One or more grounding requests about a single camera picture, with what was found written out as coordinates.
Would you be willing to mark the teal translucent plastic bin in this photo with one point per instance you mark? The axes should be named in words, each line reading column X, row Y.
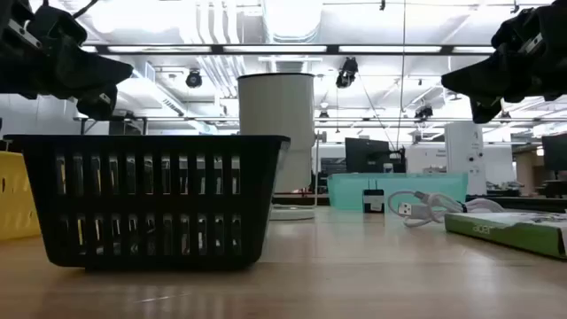
column 345, row 190

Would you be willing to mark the black aluminium table frame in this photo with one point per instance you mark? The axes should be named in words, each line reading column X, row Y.
column 531, row 204

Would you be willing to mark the small black charger plug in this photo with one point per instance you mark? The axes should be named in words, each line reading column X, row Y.
column 373, row 204

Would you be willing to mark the black horizontal background rail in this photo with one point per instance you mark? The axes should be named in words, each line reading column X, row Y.
column 177, row 119

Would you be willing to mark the black overhead light bar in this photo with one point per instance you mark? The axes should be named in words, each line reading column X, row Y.
column 332, row 49

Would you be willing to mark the white tall cabinet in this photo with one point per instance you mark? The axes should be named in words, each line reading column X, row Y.
column 460, row 150

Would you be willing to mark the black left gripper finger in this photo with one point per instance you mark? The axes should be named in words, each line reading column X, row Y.
column 93, row 73
column 97, row 106

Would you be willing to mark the black computer monitor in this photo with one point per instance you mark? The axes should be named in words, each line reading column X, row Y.
column 554, row 153
column 365, row 155

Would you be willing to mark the white instruction card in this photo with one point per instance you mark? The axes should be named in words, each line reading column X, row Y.
column 500, row 232

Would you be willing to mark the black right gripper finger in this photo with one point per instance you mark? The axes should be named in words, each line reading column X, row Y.
column 485, row 111
column 491, row 80

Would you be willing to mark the black ceiling spotlight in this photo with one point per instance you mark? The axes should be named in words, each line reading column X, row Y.
column 347, row 72
column 424, row 111
column 193, row 79

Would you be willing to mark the yellow plastic basket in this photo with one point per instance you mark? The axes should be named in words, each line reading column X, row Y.
column 17, row 212

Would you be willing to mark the black slotted plastic basket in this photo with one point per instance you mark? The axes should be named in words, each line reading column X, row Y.
column 150, row 204

